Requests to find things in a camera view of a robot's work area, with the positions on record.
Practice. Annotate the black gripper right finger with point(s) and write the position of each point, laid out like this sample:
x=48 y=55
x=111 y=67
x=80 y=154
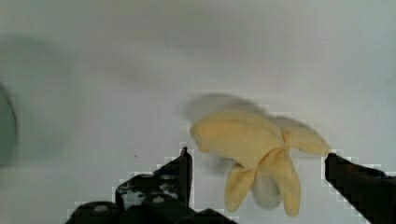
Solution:
x=370 y=191

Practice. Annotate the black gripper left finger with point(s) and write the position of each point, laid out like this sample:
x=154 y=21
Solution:
x=162 y=197

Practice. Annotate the yellow plush banana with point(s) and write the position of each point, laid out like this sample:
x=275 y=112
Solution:
x=259 y=148

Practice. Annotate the green perforated colander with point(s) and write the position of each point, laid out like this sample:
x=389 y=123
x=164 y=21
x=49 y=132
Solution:
x=8 y=130

